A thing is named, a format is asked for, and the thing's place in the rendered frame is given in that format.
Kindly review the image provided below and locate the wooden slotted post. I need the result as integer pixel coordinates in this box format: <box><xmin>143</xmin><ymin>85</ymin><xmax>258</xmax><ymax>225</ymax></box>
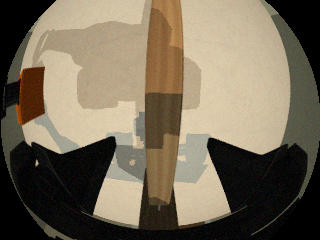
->
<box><xmin>137</xmin><ymin>171</ymin><xmax>179</xmax><ymax>231</ymax></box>

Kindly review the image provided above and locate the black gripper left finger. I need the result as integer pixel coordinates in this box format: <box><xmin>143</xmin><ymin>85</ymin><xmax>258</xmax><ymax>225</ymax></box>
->
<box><xmin>31</xmin><ymin>136</ymin><xmax>116</xmax><ymax>216</ymax></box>

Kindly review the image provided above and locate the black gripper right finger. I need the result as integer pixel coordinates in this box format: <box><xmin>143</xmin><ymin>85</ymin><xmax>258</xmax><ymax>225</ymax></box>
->
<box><xmin>207</xmin><ymin>137</ymin><xmax>289</xmax><ymax>213</ymax></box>

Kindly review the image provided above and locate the brown wooden rail with end hook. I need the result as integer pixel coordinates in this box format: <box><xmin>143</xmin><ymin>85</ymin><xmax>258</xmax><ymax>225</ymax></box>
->
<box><xmin>145</xmin><ymin>0</ymin><xmax>184</xmax><ymax>211</ymax></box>

